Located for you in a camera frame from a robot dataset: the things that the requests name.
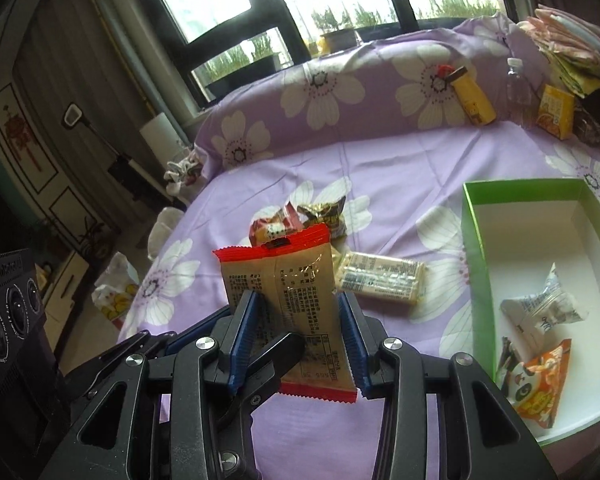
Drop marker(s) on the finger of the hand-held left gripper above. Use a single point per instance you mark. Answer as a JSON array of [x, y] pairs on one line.
[[275, 360], [100, 362]]

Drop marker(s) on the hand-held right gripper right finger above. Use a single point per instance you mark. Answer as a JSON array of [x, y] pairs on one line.
[[354, 347]]

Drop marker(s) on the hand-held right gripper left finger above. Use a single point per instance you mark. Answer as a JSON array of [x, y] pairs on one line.
[[242, 345]]

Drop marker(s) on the clear cracker packet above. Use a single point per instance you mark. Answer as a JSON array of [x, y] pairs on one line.
[[380, 275]]

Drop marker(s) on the tan red-edged snack packet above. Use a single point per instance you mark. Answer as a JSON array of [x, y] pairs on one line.
[[290, 280]]

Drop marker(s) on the green cardboard box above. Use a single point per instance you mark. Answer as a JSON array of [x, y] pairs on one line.
[[530, 240]]

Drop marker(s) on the cartoon print plastic bag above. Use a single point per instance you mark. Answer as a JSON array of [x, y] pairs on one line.
[[115, 290]]

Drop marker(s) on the red and cream dotted packet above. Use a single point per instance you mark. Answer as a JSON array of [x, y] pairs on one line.
[[270, 230]]

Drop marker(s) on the gold and black snack packet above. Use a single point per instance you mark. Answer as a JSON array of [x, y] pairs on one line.
[[325, 215]]

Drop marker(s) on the white plastic bag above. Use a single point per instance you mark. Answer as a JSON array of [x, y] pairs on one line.
[[162, 230]]

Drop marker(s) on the purple floral bedsheet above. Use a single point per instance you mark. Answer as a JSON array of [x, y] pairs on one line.
[[380, 170]]

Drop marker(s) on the wooden cabinet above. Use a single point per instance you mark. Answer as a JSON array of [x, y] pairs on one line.
[[30, 160]]

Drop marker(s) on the white crinkled snack packet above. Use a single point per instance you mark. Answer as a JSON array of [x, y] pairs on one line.
[[535, 310]]

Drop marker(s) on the white patterned bag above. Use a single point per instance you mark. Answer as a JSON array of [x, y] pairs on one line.
[[182, 170]]

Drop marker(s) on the black stick vacuum cleaner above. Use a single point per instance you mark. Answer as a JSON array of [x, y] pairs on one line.
[[125, 170]]

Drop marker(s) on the orange panda snack packet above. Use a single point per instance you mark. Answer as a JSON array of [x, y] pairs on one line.
[[545, 385]]

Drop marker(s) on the white cylinder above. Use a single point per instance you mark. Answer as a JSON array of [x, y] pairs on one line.
[[157, 135]]

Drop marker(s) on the potted green plant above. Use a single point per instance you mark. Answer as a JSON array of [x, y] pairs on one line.
[[240, 72], [455, 10], [337, 40]]

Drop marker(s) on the purple floral pillow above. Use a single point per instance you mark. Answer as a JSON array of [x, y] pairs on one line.
[[370, 75]]

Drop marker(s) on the yellow bear bottle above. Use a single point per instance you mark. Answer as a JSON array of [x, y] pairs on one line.
[[475, 100]]

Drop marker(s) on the red tassel charm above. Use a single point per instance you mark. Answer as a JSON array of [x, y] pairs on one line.
[[442, 77]]

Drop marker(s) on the grey curtain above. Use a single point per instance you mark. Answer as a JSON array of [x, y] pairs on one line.
[[65, 50]]

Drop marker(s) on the clear plastic water bottle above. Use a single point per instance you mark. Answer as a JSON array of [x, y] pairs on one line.
[[517, 90]]

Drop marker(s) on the yellow drink carton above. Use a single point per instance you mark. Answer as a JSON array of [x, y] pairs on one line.
[[555, 110]]

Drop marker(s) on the black framed window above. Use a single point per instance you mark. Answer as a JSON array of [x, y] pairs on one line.
[[205, 0]]

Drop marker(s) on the pile of snack packets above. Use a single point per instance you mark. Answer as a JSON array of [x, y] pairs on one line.
[[570, 40]]

